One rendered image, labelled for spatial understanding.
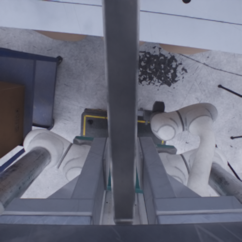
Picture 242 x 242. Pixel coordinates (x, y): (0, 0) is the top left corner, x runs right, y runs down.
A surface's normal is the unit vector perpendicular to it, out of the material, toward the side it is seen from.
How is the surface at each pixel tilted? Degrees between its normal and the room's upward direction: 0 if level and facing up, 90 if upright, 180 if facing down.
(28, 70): 0
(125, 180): 0
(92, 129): 0
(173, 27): 11
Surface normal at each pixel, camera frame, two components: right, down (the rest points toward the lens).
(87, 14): -0.03, 0.46
